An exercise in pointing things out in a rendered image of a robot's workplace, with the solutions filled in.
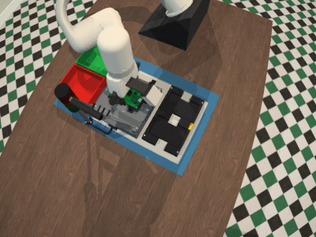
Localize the green circuit board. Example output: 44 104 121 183
124 89 143 108

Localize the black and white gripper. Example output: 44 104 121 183
107 61 140 106

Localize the red bin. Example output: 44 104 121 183
60 63 107 105

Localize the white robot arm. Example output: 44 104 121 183
55 0 193 106

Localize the green bin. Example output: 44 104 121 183
76 45 107 80

